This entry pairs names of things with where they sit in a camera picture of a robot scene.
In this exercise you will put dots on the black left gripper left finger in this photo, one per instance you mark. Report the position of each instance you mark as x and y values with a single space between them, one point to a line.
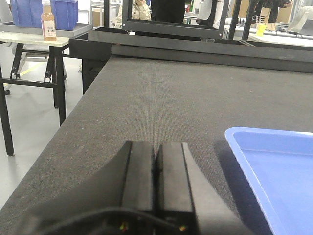
117 200

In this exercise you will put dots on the orange drink bottle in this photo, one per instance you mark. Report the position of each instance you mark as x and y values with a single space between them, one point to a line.
48 22

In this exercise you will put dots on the yellow cup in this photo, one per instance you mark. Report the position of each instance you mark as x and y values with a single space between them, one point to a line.
260 29

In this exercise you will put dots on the black metal frame rack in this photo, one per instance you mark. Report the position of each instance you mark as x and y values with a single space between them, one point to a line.
168 20

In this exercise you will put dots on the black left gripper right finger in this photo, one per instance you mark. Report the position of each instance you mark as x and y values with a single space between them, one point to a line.
187 199

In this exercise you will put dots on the white folding table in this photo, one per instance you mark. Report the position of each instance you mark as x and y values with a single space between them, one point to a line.
30 42

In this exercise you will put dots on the person in beige jacket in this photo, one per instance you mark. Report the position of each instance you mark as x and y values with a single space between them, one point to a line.
140 11

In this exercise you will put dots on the blue plastic tray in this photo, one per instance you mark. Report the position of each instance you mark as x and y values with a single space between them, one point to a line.
278 165

